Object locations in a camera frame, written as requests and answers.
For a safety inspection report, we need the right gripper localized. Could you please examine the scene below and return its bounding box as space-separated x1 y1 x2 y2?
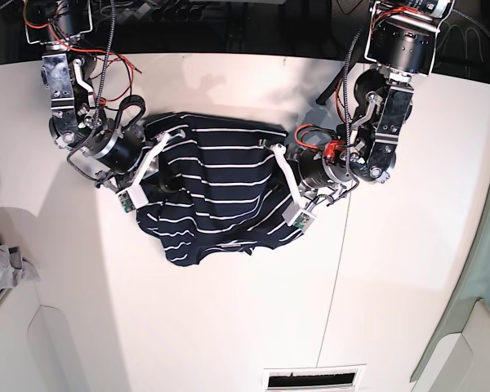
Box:
82 130 185 194

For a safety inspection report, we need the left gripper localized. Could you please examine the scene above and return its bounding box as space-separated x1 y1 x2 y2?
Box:
261 140 358 215

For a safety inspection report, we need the navy white striped t-shirt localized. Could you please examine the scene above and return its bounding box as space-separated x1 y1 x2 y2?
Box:
136 112 302 266

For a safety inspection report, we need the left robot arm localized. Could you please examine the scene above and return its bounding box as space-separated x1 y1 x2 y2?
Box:
265 1 454 225

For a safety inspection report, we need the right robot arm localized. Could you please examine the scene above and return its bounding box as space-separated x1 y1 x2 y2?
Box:
23 1 180 194

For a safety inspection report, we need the grey dark clothes pile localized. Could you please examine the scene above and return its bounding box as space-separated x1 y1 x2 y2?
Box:
0 241 39 293

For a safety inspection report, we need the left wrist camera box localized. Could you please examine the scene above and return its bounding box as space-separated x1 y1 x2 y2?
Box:
282 203 316 233

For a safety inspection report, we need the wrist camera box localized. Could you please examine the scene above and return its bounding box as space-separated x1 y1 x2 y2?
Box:
116 185 149 213
282 203 316 233

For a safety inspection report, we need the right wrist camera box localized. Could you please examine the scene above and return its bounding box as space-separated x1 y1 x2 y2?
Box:
116 185 149 213

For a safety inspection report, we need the table cable slot opening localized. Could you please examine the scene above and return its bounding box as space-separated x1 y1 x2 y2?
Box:
262 364 367 392

